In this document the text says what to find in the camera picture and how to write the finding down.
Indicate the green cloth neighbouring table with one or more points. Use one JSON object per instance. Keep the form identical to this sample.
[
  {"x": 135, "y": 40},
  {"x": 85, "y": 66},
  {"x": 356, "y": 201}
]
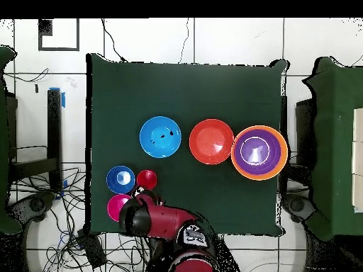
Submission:
[
  {"x": 334, "y": 141},
  {"x": 4, "y": 141}
]

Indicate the red-orange bowl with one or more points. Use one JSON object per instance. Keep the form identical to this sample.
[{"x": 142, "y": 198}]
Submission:
[{"x": 211, "y": 141}]

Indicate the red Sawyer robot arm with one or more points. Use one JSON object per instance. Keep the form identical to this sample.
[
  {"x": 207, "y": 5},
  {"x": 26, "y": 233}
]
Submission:
[{"x": 170, "y": 223}]

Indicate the small dark blue bowl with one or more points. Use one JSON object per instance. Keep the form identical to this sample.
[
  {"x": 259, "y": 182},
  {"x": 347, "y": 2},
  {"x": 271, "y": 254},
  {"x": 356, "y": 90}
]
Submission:
[{"x": 113, "y": 181}]

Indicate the white box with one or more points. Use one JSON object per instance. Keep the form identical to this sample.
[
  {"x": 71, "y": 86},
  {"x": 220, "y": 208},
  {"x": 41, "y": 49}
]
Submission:
[
  {"x": 358, "y": 124},
  {"x": 358, "y": 158},
  {"x": 358, "y": 192}
]

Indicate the large orange bowl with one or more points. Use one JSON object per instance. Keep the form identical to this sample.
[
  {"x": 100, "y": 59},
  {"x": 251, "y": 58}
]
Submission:
[{"x": 283, "y": 158}]

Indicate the black stand post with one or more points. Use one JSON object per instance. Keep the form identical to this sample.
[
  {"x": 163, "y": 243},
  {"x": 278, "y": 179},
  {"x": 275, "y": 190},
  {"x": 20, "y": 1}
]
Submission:
[{"x": 54, "y": 127}]

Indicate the purple bowl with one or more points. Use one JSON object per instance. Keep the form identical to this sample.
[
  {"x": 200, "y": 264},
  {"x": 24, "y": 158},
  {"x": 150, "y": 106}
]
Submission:
[{"x": 249, "y": 164}]

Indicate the red cup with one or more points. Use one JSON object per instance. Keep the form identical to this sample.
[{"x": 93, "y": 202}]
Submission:
[{"x": 147, "y": 178}]

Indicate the small pink bowl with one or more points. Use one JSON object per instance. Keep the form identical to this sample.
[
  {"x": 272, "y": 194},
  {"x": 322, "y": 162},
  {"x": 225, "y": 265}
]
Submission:
[{"x": 114, "y": 206}]

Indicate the black square floor frame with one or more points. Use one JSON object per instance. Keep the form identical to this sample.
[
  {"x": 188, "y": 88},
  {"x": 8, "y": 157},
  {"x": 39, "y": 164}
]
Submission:
[{"x": 45, "y": 28}]

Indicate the light blue bowl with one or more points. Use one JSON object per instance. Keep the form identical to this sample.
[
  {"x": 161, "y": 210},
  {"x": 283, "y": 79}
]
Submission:
[{"x": 160, "y": 137}]

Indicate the black power adapter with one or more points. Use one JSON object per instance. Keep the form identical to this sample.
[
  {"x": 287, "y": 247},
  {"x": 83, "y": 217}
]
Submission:
[{"x": 92, "y": 250}]

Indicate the dark green table cloth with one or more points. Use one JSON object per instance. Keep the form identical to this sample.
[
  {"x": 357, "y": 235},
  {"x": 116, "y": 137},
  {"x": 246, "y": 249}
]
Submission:
[{"x": 184, "y": 93}]

